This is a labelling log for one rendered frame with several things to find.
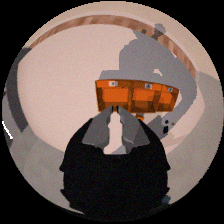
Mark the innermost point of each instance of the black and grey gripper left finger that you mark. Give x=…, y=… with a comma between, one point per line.
x=94, y=133

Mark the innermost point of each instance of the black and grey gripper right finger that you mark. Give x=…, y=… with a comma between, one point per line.
x=135, y=133

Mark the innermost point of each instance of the orange rack of bins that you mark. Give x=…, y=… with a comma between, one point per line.
x=119, y=92

